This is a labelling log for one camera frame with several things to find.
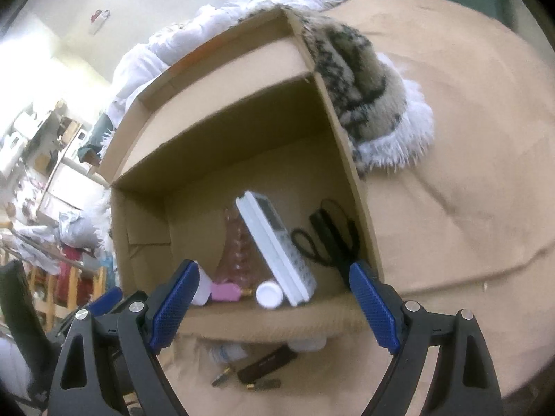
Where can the white kitchen cabinet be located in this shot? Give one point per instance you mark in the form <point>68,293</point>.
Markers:
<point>65,186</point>

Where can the shaggy patterned fringed blanket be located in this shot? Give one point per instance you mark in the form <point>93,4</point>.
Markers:
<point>368,78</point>

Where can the red white wall hook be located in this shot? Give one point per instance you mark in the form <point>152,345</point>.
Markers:
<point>99,19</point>

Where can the wooden chair with red cloth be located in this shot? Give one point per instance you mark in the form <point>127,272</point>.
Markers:
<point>71,277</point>

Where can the white charger plug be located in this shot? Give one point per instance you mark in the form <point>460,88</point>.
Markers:
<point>203,288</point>

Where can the cardboard box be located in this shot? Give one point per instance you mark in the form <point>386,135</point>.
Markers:
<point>260,151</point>

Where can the teal upholstered chair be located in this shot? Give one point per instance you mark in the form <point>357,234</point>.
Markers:
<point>97,138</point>

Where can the white rounded plastic case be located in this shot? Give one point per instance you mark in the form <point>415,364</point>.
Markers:
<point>308,344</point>

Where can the small white blue packet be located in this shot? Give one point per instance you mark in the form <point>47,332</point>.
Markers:
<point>227,351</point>

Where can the black scissors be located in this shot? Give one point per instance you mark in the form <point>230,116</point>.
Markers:
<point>329,234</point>

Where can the small pink plastic gadget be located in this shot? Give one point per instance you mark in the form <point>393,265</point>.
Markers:
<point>225,292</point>

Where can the white remote control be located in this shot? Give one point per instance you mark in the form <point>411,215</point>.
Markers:
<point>277,242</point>

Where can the white crumpled duvet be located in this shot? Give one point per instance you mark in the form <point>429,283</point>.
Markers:
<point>173,39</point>

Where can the white pill bottle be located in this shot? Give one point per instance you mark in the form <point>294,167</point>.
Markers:
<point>269,295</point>

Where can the dark brown slim case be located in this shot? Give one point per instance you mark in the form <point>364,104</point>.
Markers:
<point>269,362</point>

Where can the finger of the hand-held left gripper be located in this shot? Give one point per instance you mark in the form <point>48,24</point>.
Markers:
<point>106,301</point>

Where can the white stuffed plastic bag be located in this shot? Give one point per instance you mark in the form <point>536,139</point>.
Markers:
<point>80,229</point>

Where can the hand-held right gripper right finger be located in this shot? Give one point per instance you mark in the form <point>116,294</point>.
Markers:
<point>373,307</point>

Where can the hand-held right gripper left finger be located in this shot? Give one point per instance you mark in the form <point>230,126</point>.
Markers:
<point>173,303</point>

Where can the pink clear blister pack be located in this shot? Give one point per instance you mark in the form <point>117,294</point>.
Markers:
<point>238,251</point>

